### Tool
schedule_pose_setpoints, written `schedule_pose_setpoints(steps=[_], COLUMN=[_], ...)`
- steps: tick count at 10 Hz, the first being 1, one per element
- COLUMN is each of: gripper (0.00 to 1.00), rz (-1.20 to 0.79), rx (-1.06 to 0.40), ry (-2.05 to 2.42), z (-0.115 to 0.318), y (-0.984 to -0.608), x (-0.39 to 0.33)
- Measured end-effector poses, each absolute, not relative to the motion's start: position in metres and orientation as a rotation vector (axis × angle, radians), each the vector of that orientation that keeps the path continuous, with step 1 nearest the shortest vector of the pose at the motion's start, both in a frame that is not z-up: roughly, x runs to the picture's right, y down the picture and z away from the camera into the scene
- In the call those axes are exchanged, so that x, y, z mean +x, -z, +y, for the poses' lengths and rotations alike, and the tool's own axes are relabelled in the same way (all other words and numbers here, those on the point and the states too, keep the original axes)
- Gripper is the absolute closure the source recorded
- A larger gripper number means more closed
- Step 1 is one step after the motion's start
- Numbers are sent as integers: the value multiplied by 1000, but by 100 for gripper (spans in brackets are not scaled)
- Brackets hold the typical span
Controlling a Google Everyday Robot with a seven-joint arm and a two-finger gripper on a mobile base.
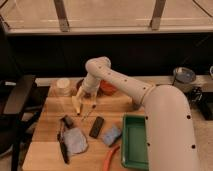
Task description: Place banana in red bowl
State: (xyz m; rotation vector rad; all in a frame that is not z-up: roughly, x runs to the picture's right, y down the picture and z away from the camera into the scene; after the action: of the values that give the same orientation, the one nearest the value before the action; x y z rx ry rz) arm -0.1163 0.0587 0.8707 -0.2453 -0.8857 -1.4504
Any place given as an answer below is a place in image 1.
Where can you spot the orange red bowl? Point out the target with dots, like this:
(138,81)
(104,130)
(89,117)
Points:
(107,88)

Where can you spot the blue sponge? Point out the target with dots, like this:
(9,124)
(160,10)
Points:
(111,135)

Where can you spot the orange carrot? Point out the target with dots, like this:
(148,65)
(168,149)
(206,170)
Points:
(109,156)

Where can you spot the green plastic tray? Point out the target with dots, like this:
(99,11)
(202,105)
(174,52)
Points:
(134,145)

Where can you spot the grey blue cloth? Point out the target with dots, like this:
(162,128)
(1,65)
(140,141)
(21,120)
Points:
(75,141)

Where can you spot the black rectangular block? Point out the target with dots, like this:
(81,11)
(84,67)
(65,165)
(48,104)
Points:
(96,127)

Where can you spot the small metal spoon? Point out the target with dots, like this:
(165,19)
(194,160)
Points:
(87,114)

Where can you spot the pale banana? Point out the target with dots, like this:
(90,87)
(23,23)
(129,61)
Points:
(77,105)

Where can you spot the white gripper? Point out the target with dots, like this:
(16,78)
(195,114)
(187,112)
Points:
(81,94)

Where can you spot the dark red bowl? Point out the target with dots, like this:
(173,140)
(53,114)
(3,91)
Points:
(89,92)

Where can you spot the grey tape roll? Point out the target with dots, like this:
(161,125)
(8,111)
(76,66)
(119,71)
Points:
(182,78)

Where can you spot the black handled knife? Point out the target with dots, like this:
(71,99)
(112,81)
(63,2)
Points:
(62,144)

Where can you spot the black chair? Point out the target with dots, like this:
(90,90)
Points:
(15,91)

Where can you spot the black equipment base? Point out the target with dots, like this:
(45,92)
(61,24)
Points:
(204,102)

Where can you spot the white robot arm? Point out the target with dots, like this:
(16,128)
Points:
(169,126)

